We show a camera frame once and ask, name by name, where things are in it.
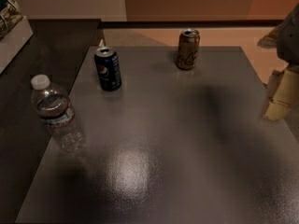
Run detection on clear plastic water bottle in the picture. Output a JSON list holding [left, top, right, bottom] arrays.
[[31, 75, 86, 153]]

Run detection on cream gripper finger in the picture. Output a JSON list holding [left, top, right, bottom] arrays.
[[262, 70, 283, 116], [264, 69, 299, 120]]

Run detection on blue pepsi can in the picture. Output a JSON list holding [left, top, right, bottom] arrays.
[[94, 47, 121, 91]]

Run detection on orange soda can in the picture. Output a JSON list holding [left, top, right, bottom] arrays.
[[177, 28, 200, 70]]

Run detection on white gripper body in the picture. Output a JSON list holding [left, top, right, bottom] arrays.
[[257, 3, 299, 66]]

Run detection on white box with snack bags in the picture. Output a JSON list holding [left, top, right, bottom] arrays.
[[0, 0, 33, 74]]

